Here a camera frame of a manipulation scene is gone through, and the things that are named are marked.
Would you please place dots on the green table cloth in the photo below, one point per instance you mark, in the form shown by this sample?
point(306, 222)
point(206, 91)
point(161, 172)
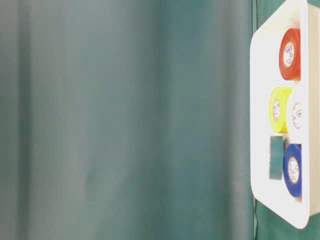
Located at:
point(130, 120)

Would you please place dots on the white tape roll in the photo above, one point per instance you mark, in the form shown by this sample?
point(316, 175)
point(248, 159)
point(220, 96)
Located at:
point(295, 114)

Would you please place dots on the yellow tape roll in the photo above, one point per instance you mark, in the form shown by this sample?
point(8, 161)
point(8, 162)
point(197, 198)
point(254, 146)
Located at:
point(278, 109)

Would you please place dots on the blue tape roll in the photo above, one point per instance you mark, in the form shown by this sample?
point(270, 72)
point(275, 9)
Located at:
point(292, 169)

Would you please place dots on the teal tape roll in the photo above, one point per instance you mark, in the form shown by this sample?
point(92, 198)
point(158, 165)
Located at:
point(276, 157)

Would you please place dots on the white plastic tray case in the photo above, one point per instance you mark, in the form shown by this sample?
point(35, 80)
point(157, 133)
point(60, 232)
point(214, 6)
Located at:
point(264, 77)

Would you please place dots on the red tape roll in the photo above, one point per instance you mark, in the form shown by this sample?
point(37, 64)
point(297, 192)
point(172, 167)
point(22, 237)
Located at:
point(289, 57)

